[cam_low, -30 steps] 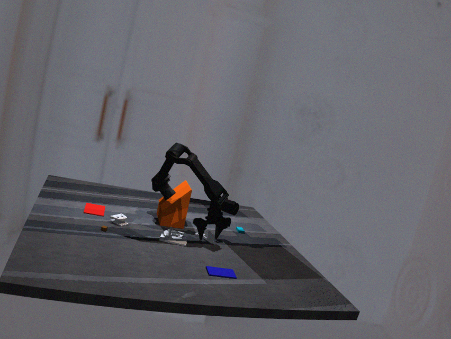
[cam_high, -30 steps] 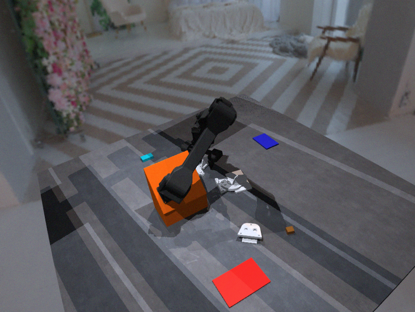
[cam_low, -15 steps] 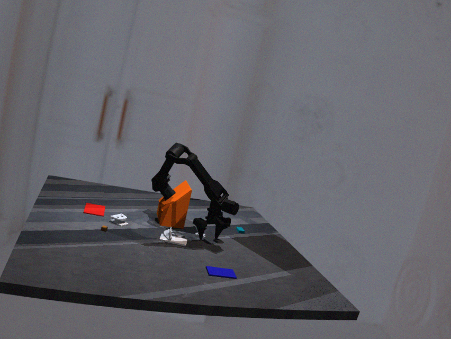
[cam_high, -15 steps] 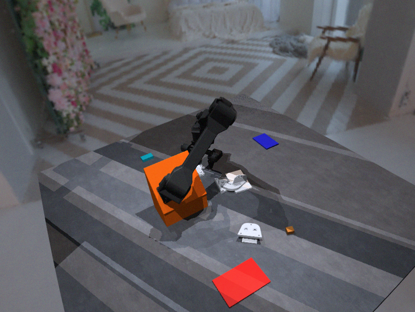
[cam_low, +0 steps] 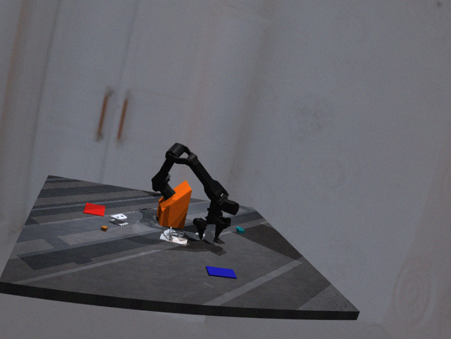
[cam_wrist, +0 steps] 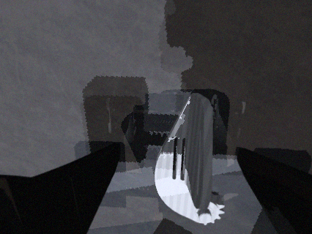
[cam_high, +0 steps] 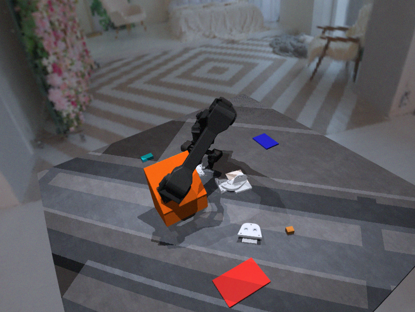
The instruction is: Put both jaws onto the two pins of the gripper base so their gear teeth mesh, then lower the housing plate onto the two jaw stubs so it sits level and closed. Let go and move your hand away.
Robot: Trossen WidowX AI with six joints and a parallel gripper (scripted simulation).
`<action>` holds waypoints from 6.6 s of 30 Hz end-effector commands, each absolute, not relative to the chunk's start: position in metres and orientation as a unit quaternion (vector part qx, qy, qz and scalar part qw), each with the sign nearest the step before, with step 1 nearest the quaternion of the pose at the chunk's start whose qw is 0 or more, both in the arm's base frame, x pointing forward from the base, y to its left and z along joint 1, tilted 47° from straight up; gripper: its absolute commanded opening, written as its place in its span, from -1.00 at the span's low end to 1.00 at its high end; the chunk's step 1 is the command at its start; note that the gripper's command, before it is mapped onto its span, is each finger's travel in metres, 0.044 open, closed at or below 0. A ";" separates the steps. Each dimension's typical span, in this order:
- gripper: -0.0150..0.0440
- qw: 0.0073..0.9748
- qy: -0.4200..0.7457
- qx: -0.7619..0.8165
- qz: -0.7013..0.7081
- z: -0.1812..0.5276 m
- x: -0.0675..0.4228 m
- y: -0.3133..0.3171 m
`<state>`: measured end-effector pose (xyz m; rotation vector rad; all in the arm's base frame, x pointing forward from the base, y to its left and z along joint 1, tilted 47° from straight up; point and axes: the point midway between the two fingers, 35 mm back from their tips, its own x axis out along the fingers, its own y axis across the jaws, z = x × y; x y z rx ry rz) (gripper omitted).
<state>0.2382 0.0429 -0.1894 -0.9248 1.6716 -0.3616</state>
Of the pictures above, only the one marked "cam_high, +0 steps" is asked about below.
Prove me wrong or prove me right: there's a small cyan block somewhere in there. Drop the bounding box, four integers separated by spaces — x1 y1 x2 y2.
141 153 154 162

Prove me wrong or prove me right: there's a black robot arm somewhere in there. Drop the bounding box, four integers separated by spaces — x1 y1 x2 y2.
156 97 237 204

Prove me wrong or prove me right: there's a white metal mounting plate with holes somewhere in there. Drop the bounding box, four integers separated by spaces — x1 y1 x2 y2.
215 178 231 194

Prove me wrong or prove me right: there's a blue flat plate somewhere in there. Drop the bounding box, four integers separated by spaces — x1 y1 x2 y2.
253 133 279 150

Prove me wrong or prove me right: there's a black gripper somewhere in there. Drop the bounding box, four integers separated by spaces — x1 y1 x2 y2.
181 139 223 169

